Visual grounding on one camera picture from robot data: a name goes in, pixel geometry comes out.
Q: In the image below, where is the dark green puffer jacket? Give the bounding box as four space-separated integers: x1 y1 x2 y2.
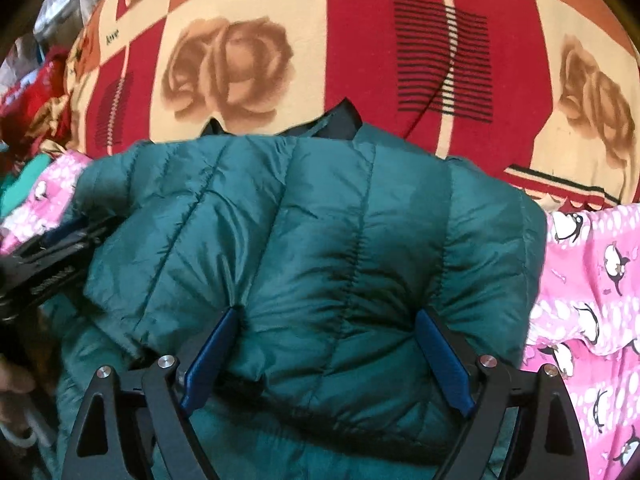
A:
49 97 549 480

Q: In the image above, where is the left hand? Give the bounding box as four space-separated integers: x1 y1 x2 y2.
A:
0 358 35 434

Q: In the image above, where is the teal green garment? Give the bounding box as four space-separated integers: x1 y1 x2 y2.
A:
1 154 52 219

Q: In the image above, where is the pink penguin quilt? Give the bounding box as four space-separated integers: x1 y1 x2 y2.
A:
0 152 640 480

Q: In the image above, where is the red cream rose blanket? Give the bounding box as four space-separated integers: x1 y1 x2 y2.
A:
67 0 639 210

